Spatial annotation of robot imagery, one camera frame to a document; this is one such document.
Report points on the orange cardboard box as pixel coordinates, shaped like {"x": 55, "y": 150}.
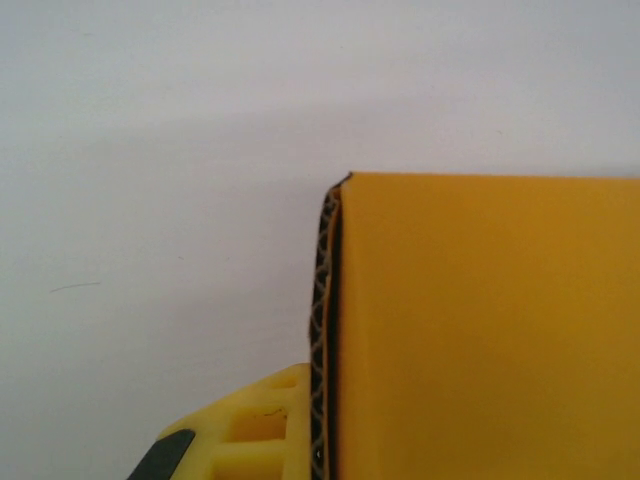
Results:
{"x": 475, "y": 325}

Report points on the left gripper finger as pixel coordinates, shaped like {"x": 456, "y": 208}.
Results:
{"x": 250, "y": 430}

